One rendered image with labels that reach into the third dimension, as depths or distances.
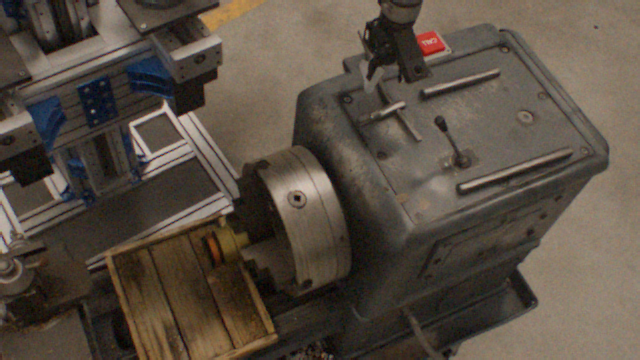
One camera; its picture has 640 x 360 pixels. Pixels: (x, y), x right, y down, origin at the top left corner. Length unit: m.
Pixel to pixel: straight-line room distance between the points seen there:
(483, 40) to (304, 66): 1.65
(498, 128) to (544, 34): 2.22
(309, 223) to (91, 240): 1.30
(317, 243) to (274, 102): 1.77
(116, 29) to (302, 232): 0.82
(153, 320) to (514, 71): 1.02
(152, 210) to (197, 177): 0.21
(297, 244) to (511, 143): 0.52
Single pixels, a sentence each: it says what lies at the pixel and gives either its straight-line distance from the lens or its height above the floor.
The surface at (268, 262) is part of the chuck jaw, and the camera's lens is 1.41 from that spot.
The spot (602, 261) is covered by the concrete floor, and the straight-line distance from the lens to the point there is 3.00.
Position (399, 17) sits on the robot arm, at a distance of 1.28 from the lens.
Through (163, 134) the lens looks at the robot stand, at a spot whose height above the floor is 0.21.
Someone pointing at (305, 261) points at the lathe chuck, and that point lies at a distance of 1.35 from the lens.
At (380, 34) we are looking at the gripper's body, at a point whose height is 1.43.
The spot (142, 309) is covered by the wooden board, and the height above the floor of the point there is 0.88.
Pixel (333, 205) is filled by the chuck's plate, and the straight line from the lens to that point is 1.35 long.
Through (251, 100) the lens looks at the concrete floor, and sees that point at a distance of 3.06.
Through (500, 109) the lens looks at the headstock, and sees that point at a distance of 1.54.
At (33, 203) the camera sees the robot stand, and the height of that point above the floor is 0.21.
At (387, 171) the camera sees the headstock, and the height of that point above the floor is 1.26.
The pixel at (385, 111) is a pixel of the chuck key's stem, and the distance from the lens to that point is 1.44.
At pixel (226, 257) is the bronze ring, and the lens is 1.42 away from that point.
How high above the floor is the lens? 2.38
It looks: 57 degrees down
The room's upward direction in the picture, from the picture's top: 10 degrees clockwise
